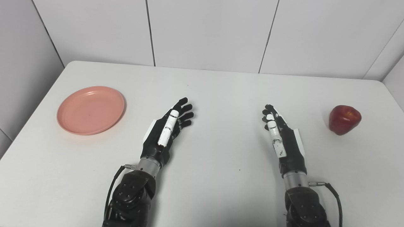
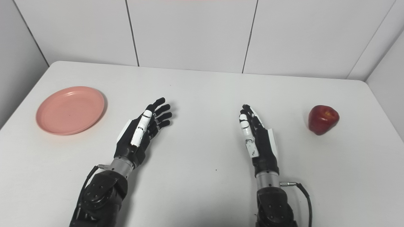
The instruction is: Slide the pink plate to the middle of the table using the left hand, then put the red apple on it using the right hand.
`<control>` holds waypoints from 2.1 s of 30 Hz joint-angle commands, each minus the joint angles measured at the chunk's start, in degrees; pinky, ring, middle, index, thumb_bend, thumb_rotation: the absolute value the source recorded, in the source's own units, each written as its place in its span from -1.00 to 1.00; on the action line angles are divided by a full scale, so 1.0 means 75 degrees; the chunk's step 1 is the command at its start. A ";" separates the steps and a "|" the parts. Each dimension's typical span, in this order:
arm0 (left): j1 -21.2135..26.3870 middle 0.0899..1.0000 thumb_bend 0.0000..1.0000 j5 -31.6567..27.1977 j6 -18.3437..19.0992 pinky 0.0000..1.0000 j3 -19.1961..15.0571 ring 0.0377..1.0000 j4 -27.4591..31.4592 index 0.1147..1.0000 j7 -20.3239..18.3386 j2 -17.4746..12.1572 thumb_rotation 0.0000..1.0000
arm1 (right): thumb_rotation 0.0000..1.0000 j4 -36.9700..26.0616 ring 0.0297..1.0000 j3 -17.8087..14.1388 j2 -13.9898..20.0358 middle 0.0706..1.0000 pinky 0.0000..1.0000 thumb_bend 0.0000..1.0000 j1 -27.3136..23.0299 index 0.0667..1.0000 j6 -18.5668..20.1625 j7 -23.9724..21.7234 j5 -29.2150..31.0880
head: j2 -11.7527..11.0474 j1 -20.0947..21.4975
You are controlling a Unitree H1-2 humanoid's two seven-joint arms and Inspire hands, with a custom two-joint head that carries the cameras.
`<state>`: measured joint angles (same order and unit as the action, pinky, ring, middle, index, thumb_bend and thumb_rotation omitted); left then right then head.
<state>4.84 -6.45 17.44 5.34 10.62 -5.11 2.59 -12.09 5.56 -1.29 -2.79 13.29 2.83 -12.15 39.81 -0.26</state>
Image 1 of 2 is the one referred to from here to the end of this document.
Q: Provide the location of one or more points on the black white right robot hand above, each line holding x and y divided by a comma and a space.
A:
292, 148

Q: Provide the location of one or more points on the pink plate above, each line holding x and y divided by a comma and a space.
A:
91, 110

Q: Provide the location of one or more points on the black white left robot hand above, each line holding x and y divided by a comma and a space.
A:
154, 138

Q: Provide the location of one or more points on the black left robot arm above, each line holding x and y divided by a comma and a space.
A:
132, 195

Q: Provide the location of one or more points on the red apple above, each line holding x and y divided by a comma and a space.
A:
344, 121

